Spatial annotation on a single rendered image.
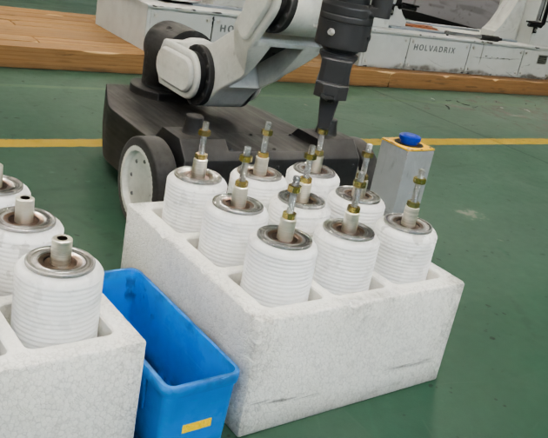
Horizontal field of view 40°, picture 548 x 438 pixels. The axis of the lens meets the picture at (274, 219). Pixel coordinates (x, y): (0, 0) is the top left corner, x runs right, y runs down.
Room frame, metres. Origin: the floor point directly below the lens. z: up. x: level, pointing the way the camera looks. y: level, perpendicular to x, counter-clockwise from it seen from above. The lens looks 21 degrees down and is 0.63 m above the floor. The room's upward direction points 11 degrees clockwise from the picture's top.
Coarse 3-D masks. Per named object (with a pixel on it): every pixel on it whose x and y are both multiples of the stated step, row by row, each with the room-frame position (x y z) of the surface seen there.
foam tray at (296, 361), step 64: (128, 256) 1.10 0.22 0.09; (192, 256) 0.97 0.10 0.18; (192, 320) 0.93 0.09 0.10; (256, 320) 0.82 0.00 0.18; (320, 320) 0.88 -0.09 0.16; (384, 320) 0.96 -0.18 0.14; (448, 320) 1.05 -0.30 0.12; (256, 384) 0.83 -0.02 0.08; (320, 384) 0.90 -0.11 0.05; (384, 384) 0.98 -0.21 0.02
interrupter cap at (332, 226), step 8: (328, 224) 1.00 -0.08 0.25; (336, 224) 1.01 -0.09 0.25; (360, 224) 1.03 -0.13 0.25; (328, 232) 0.98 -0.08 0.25; (336, 232) 0.98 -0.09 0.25; (360, 232) 1.00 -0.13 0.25; (368, 232) 1.00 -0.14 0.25; (352, 240) 0.96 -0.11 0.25; (360, 240) 0.97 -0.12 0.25; (368, 240) 0.97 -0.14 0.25
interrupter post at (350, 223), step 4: (344, 212) 1.00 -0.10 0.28; (348, 212) 0.99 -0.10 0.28; (344, 216) 1.00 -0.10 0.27; (348, 216) 0.99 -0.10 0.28; (352, 216) 0.99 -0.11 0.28; (356, 216) 0.99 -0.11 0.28; (344, 220) 0.99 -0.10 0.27; (348, 220) 0.99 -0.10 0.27; (352, 220) 0.99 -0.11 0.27; (356, 220) 0.99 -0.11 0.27; (344, 224) 0.99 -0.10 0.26; (348, 224) 0.99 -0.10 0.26; (352, 224) 0.99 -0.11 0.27; (356, 224) 0.99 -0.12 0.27; (344, 228) 0.99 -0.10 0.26; (348, 228) 0.99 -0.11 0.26; (352, 228) 0.99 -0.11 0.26; (356, 228) 0.99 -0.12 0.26; (344, 232) 0.99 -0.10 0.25; (348, 232) 0.99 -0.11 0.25; (352, 232) 0.99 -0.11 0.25
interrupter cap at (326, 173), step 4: (296, 164) 1.26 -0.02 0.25; (300, 164) 1.27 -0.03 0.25; (304, 164) 1.27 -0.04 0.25; (296, 168) 1.24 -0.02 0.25; (300, 168) 1.25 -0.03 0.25; (304, 168) 1.26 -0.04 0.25; (324, 168) 1.28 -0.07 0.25; (328, 168) 1.28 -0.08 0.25; (300, 172) 1.23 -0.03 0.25; (320, 172) 1.26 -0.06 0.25; (324, 172) 1.26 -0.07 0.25; (328, 172) 1.26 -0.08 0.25; (332, 172) 1.26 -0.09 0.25; (312, 176) 1.22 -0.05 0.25; (316, 176) 1.22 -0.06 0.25; (320, 176) 1.22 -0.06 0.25; (324, 176) 1.22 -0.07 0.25; (328, 176) 1.23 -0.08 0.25; (332, 176) 1.24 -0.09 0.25
